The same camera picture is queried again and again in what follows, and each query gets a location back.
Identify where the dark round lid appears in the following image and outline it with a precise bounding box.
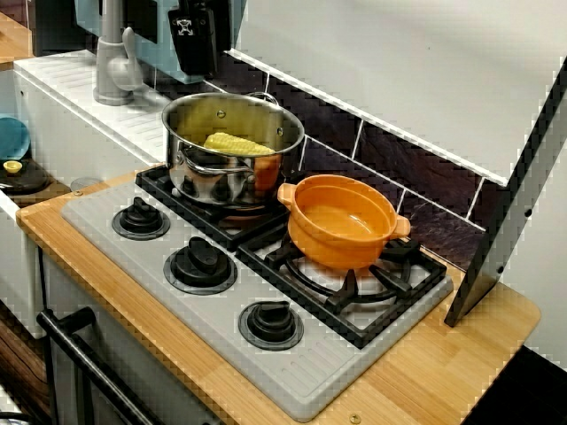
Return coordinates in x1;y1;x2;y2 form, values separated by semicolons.
0;158;53;194

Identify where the black burner grate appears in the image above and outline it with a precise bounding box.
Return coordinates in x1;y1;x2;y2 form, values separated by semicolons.
236;220;448;351
135;163;293;251

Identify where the dark tile backsplash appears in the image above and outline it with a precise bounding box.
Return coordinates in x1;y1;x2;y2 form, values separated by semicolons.
145;48;488;271

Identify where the black oven door handle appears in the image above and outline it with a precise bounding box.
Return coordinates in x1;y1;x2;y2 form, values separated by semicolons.
36;306;165;425

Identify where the black stove knob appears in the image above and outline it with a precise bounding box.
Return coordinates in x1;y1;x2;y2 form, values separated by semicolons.
111;197;171;242
163;236;237;296
237;299;306;352

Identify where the stainless steel pot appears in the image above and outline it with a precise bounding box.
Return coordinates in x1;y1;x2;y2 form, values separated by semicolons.
160;91;306;207

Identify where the orange pot with two handles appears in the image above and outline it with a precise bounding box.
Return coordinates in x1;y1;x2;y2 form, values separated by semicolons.
276;174;411;270

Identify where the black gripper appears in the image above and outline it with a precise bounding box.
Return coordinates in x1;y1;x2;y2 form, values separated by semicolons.
167;0;221;76

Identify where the white oven door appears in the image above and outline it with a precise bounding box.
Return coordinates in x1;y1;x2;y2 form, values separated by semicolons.
42;256;222;425

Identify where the white sink unit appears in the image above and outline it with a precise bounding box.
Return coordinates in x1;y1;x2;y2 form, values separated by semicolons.
0;48;167;340

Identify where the grey toy faucet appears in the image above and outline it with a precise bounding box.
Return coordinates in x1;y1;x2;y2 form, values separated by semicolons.
92;0;143;106

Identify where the black edged side panel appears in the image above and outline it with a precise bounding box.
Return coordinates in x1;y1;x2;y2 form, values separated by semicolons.
444;57;567;328

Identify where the wooden kitchen countertop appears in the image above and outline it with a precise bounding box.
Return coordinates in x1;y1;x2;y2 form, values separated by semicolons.
16;166;542;425

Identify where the light blue box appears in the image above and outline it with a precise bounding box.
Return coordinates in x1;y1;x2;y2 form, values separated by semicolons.
74;0;231;85

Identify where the yellow corn cob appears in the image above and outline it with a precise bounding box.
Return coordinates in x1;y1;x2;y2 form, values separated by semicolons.
203;131;276;157

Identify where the black box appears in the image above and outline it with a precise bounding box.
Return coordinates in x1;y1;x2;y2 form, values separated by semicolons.
33;0;101;58

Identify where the grey stove top plate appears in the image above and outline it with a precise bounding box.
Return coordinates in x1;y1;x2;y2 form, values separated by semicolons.
60;174;454;421

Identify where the white kitchen back panel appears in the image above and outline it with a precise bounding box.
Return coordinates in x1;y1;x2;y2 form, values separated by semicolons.
223;0;567;187

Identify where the blue plate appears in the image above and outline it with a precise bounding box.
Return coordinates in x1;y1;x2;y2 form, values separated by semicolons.
0;113;32;161

